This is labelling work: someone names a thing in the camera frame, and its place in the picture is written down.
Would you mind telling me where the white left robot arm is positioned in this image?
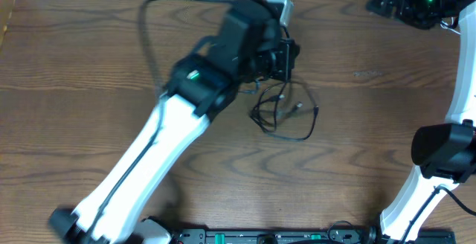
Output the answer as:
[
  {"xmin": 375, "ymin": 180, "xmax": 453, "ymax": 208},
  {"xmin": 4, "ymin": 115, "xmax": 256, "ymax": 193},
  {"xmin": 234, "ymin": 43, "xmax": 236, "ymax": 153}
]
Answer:
[{"xmin": 48, "ymin": 0, "xmax": 300, "ymax": 243}]

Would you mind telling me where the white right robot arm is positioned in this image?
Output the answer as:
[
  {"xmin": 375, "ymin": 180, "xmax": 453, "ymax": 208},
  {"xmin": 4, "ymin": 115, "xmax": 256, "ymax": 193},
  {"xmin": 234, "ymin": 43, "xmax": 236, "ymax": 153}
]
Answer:
[{"xmin": 361, "ymin": 0, "xmax": 475, "ymax": 243}]

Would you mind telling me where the black usb cable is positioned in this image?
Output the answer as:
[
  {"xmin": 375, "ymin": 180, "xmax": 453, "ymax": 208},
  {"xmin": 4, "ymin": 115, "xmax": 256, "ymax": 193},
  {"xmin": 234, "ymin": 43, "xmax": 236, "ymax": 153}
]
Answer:
[{"xmin": 248, "ymin": 80, "xmax": 320, "ymax": 142}]

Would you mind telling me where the cardboard box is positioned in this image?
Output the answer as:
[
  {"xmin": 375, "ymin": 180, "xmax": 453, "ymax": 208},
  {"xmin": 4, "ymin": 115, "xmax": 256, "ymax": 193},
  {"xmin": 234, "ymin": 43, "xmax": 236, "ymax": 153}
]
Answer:
[{"xmin": 0, "ymin": 0, "xmax": 16, "ymax": 45}]

